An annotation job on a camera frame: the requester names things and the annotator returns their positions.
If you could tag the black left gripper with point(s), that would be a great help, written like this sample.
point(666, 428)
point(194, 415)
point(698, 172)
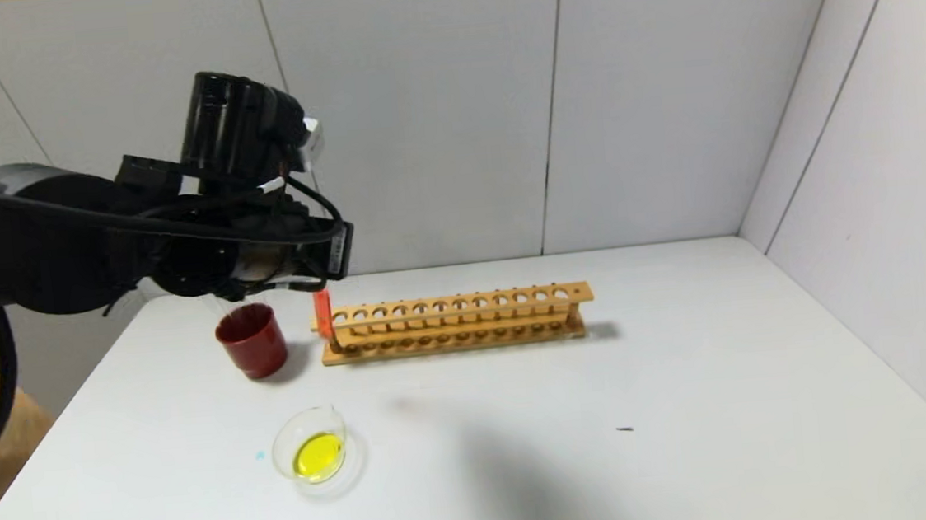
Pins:
point(340, 251)

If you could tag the test tube with red pigment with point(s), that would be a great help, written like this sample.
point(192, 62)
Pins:
point(324, 316)

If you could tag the orange and black left arm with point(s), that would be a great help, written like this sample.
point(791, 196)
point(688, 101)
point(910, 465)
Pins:
point(31, 236)

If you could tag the wooden test tube rack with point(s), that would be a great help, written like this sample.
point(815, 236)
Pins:
point(466, 303)

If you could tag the dark red cup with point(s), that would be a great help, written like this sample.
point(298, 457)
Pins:
point(255, 347)

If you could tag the clear glass dish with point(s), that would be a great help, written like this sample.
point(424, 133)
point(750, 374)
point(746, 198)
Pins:
point(317, 457)

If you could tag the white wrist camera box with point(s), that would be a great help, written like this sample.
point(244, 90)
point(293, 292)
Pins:
point(313, 138)

